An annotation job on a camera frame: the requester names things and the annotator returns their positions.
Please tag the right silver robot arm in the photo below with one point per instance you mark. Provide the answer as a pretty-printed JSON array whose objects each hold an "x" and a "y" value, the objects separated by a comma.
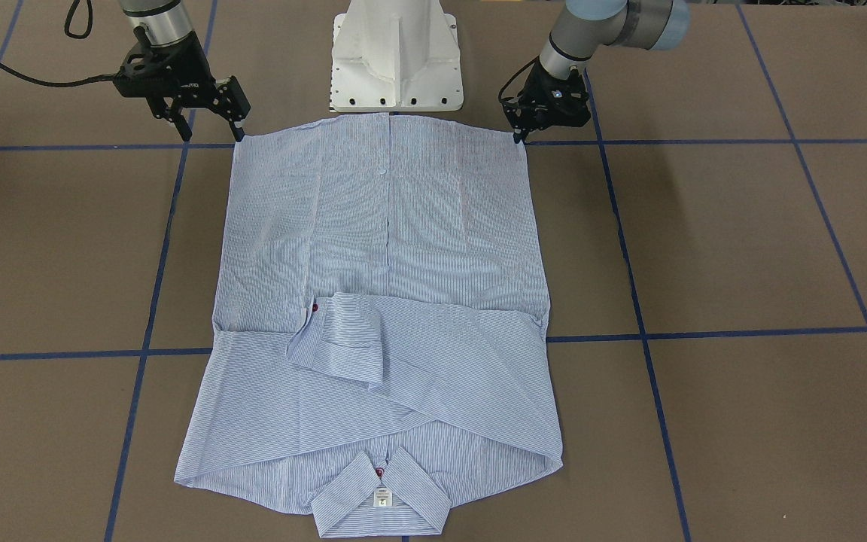
[{"x": 164, "y": 22}]

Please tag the light blue striped shirt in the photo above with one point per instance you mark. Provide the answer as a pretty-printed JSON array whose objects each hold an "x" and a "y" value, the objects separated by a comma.
[{"x": 379, "y": 323}]

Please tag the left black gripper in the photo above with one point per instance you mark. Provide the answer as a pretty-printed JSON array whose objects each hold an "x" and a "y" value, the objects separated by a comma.
[{"x": 576, "y": 110}]

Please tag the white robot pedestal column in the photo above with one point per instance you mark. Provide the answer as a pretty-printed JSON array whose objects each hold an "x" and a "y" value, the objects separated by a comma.
[{"x": 395, "y": 56}]

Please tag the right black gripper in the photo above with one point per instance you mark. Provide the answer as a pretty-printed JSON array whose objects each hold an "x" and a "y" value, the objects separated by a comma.
[{"x": 191, "y": 70}]

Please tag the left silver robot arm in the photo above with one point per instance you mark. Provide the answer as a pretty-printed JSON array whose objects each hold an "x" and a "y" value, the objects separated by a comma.
[{"x": 584, "y": 26}]

